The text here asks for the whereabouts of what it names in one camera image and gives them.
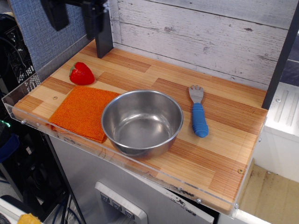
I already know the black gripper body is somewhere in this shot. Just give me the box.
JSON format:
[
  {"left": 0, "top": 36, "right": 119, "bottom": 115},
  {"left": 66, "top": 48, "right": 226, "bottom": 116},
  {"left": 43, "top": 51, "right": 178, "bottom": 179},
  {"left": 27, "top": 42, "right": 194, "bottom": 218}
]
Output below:
[{"left": 41, "top": 0, "right": 109, "bottom": 12}]

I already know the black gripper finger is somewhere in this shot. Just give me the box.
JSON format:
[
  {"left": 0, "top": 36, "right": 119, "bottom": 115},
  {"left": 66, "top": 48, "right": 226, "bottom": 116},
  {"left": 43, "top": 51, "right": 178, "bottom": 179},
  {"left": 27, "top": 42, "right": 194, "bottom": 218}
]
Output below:
[
  {"left": 42, "top": 2, "right": 69, "bottom": 31},
  {"left": 82, "top": 4, "right": 105, "bottom": 39}
]

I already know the red toy strawberry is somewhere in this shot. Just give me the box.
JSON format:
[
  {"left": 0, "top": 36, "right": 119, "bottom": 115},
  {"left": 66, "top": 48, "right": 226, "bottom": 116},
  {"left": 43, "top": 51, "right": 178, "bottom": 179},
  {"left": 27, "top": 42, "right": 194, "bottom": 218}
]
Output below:
[{"left": 69, "top": 62, "right": 95, "bottom": 85}]

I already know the stainless steel pot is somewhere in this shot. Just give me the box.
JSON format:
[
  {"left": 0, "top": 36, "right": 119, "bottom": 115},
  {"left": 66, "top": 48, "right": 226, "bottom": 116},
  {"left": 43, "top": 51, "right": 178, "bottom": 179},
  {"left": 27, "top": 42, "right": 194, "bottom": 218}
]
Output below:
[{"left": 101, "top": 90, "right": 184, "bottom": 159}]

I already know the black perforated crate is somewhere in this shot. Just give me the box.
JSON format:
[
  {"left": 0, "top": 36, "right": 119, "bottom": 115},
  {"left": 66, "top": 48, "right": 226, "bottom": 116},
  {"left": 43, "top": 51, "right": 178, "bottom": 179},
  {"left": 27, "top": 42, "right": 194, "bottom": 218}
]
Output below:
[{"left": 0, "top": 14, "right": 41, "bottom": 96}]

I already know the orange knitted cloth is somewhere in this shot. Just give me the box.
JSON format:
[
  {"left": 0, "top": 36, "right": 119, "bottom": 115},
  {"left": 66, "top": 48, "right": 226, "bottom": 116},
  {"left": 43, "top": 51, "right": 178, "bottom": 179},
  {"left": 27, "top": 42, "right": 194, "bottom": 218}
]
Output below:
[{"left": 49, "top": 86, "right": 119, "bottom": 143}]

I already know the clear acrylic table guard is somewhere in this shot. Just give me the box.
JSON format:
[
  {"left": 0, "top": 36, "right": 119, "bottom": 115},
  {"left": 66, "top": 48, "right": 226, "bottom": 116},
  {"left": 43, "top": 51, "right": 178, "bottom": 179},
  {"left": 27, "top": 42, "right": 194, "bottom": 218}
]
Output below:
[{"left": 3, "top": 42, "right": 267, "bottom": 224}]

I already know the grey button panel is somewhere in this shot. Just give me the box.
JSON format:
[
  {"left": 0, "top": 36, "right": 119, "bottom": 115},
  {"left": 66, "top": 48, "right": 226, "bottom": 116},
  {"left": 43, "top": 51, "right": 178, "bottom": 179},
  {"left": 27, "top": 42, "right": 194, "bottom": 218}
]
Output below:
[{"left": 94, "top": 182, "right": 148, "bottom": 224}]

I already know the white ribbed box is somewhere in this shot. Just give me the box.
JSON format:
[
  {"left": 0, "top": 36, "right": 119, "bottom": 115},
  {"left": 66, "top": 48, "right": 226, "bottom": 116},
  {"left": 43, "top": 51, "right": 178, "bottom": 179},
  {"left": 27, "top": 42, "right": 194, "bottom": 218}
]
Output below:
[{"left": 265, "top": 82, "right": 299, "bottom": 137}]

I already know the blue handled metal fork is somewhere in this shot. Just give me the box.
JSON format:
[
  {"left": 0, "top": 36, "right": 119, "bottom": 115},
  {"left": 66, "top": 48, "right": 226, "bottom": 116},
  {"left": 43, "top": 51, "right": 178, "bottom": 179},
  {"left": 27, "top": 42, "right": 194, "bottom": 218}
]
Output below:
[{"left": 189, "top": 85, "right": 209, "bottom": 138}]

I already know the dark grey right post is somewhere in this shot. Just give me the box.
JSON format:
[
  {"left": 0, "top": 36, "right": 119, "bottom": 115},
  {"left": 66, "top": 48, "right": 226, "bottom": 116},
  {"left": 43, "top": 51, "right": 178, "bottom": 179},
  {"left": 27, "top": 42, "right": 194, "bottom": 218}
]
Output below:
[{"left": 262, "top": 1, "right": 299, "bottom": 110}]

